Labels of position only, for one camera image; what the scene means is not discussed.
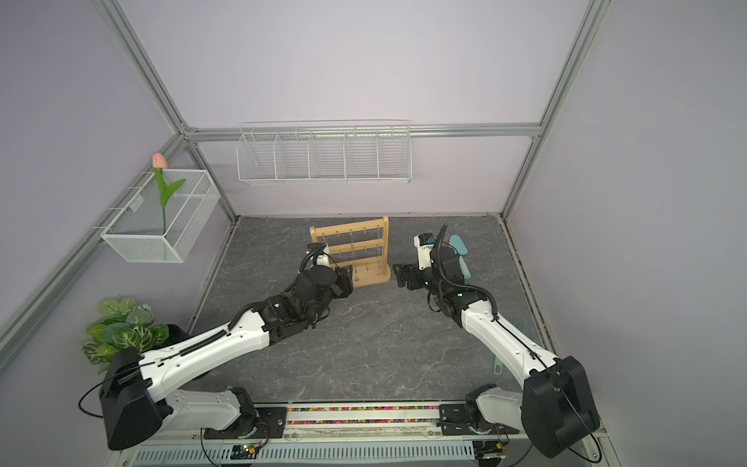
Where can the pink artificial tulip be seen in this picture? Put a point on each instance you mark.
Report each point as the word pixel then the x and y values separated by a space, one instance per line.
pixel 166 190

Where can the white slotted cable duct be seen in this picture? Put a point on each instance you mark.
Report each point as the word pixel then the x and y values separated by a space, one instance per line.
pixel 303 453

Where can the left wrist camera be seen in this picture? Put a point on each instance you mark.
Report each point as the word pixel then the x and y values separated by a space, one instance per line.
pixel 317 255

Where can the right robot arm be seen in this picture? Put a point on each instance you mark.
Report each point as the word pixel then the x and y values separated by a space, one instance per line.
pixel 554 406

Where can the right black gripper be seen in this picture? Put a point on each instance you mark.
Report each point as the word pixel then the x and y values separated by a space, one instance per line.
pixel 402 274

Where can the white wire wall shelf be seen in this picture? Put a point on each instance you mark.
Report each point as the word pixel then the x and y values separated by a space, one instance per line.
pixel 336 151

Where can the green leafy artificial plant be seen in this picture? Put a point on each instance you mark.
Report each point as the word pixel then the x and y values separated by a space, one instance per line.
pixel 124 324

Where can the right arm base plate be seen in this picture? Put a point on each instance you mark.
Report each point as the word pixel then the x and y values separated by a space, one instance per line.
pixel 462 419

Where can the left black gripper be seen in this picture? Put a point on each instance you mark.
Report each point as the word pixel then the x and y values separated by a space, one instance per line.
pixel 344 281

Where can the wooden jewelry display stand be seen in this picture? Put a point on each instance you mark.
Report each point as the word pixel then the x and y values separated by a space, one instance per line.
pixel 363 246

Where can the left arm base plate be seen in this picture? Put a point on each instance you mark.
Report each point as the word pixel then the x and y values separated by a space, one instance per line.
pixel 268 423

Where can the white mesh wall basket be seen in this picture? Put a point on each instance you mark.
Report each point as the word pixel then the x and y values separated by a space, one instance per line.
pixel 136 233

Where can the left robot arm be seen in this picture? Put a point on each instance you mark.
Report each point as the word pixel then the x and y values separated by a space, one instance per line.
pixel 143 393

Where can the teal garden trowel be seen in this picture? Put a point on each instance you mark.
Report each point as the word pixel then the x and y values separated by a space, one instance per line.
pixel 461 249

